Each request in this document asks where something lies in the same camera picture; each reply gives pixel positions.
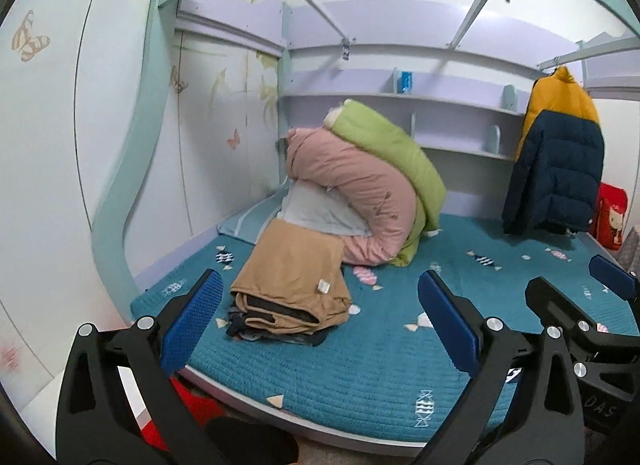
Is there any green folded quilt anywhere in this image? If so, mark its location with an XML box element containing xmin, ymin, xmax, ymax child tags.
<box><xmin>323</xmin><ymin>99</ymin><xmax>447</xmax><ymax>267</ymax></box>

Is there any blue box on shelf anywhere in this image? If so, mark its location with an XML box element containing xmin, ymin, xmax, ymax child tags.
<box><xmin>397</xmin><ymin>71</ymin><xmax>413</xmax><ymax>95</ymax></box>

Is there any yellow navy puffer jacket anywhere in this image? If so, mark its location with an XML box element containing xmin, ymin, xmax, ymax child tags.
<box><xmin>501</xmin><ymin>66</ymin><xmax>605</xmax><ymax>235</ymax></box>

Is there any tan quilted jacket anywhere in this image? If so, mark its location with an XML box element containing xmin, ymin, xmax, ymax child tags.
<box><xmin>231</xmin><ymin>218</ymin><xmax>352</xmax><ymax>335</ymax></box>

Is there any dark folded clothes stack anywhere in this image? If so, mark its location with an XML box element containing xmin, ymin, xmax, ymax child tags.
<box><xmin>226</xmin><ymin>306</ymin><xmax>334</xmax><ymax>347</ymax></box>

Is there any teal quilted bed mat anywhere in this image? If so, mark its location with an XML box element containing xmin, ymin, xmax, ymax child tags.
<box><xmin>129</xmin><ymin>212</ymin><xmax>640</xmax><ymax>445</ymax></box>

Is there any pink patterned covered stool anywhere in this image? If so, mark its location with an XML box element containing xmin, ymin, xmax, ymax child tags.
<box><xmin>617</xmin><ymin>226</ymin><xmax>640</xmax><ymax>274</ymax></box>

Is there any striped blue pillow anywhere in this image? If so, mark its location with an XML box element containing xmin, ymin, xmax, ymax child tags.
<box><xmin>217</xmin><ymin>187</ymin><xmax>288</xmax><ymax>245</ymax></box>

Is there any mint green bed frame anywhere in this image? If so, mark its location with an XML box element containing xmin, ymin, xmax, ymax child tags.
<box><xmin>91</xmin><ymin>0</ymin><xmax>639</xmax><ymax>321</ymax></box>

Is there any red cartoon bag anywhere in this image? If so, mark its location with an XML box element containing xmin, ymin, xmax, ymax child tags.
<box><xmin>590</xmin><ymin>182</ymin><xmax>628</xmax><ymax>251</ymax></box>

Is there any white pillow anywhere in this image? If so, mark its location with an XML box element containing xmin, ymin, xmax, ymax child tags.
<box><xmin>278</xmin><ymin>180</ymin><xmax>371</xmax><ymax>237</ymax></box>

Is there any lavender wall shelf unit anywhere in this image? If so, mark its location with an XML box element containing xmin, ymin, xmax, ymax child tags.
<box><xmin>167</xmin><ymin>0</ymin><xmax>639</xmax><ymax>230</ymax></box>

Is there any pink folded quilt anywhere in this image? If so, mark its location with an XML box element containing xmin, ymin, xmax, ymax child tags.
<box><xmin>286</xmin><ymin>128</ymin><xmax>425</xmax><ymax>267</ymax></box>

